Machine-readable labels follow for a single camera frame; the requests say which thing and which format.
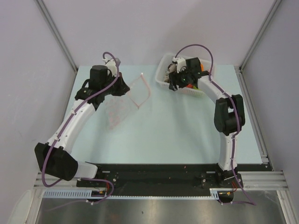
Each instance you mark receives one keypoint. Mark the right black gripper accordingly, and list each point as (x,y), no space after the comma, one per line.
(174,77)

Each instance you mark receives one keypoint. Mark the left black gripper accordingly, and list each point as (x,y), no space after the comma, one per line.
(123,88)

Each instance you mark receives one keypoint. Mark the grey toy fish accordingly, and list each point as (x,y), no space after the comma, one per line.
(171,68)

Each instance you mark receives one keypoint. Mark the clear zip top bag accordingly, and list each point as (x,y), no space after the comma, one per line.
(119,109)

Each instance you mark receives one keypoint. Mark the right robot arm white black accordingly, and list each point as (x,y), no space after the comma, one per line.
(229,114)

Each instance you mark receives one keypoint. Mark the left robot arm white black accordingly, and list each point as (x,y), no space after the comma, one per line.
(54,157)

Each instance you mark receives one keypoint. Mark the white plastic basket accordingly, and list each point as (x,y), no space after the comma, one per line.
(163,77)

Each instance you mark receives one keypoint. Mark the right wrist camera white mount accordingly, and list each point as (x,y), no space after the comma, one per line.
(180,63)

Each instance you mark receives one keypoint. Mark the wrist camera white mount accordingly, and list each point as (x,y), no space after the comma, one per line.
(180,63)
(112,65)

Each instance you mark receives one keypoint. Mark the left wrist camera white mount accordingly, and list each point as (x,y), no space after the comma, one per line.
(112,65)

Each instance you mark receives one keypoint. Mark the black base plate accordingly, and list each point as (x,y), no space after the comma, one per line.
(156,179)

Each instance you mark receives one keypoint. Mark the left aluminium corner post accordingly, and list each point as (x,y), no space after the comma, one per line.
(56,33)

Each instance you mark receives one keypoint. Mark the aluminium corner post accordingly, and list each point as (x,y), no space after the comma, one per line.
(269,17)
(56,33)

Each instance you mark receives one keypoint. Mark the right aluminium side rail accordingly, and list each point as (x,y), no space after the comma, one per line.
(253,118)

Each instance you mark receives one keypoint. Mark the white slotted cable duct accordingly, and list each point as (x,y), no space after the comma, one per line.
(96,195)

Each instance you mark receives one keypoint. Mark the right aluminium corner post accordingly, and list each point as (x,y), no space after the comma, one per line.
(269,17)

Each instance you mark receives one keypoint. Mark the aluminium front rail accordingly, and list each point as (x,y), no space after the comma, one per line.
(246,181)

